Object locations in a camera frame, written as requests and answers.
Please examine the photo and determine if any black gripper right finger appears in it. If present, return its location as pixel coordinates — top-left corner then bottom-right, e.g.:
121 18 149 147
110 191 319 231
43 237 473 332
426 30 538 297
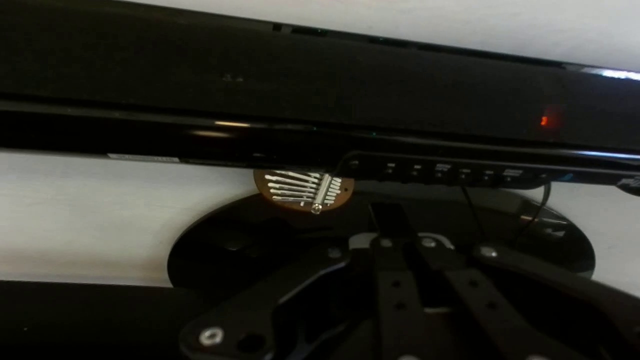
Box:
413 229 640 360

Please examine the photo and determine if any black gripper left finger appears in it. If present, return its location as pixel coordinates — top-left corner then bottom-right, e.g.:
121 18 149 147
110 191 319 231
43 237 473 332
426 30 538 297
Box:
178 231 428 360

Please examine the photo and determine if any black home theatre screen unit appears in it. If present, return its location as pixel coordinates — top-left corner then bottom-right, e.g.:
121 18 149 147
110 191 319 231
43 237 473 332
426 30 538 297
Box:
0 0 640 195

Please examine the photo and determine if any round wooden kalimba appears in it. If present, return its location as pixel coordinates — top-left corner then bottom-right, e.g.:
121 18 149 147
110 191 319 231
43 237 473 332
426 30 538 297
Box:
252 165 357 216

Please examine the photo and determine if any black oval stand base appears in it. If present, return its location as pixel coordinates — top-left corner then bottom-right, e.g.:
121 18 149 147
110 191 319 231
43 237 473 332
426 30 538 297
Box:
165 187 596 295

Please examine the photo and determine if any thin black cable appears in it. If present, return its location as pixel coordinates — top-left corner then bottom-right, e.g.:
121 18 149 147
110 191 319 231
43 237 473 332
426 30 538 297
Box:
457 179 555 235

